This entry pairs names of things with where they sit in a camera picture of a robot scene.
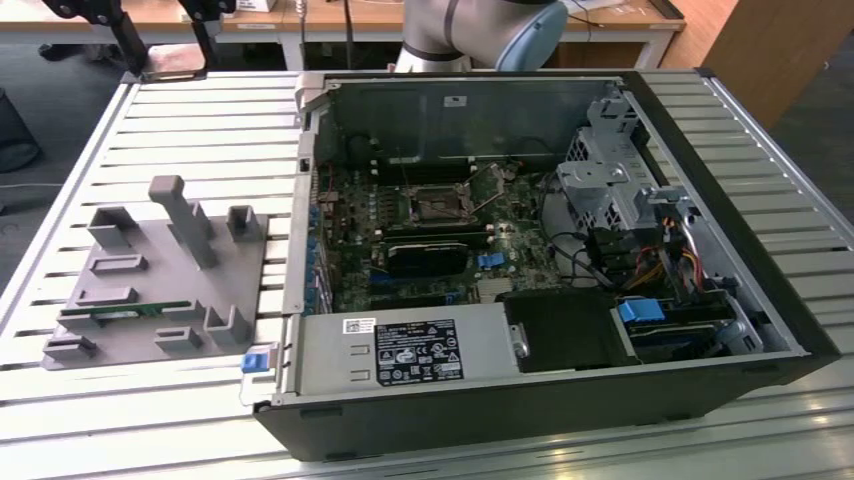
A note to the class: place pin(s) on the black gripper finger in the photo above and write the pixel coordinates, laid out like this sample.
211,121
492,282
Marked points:
130,40
203,45

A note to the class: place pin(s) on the hard disk in blue carrier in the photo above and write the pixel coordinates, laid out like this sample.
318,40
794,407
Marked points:
641,312

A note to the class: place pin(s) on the silver chipset heatsink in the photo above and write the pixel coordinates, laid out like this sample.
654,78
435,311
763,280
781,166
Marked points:
494,290

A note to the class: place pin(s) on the blue board connector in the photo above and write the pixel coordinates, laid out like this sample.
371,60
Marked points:
490,261

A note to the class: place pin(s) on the black open PC case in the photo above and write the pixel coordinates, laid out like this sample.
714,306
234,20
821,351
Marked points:
534,425

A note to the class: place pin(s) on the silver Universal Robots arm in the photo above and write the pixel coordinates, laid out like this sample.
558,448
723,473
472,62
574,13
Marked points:
454,25

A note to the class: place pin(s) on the black rating label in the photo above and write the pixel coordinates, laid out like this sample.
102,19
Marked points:
416,352

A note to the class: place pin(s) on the metal locking lever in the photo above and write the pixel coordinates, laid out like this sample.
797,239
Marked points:
490,201

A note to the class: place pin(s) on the wooden cabinet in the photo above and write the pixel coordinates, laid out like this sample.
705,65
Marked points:
767,50

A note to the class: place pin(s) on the grey power supply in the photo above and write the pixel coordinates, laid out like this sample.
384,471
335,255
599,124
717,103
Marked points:
327,360

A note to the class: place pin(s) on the CPU socket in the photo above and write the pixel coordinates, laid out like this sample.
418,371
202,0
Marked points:
436,206

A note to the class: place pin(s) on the small white case sticker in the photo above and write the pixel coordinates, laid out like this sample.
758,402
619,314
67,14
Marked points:
455,101

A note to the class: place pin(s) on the white box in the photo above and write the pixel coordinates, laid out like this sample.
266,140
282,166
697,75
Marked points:
256,5

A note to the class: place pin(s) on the white barcode sticker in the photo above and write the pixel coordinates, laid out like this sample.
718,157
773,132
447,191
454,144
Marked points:
359,324

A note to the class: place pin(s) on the blue case latch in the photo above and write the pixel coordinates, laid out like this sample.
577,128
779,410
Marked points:
255,362

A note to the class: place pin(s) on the metal disk bay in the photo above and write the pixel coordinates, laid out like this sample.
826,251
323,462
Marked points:
601,180

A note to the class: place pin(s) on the expansion slot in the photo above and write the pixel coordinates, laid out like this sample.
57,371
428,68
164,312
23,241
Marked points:
414,301

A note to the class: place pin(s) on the grey parts rack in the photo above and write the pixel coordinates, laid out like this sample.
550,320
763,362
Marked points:
167,280

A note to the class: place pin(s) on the green motherboard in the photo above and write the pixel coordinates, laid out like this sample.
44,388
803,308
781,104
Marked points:
521,235

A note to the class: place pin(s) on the black plastic shroud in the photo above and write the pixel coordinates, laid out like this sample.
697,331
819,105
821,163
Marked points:
567,330

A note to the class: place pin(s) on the black graphics card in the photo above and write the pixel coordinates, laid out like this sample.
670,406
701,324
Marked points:
427,257

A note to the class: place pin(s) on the green RAM stick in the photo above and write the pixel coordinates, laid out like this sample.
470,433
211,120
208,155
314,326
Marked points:
120,311

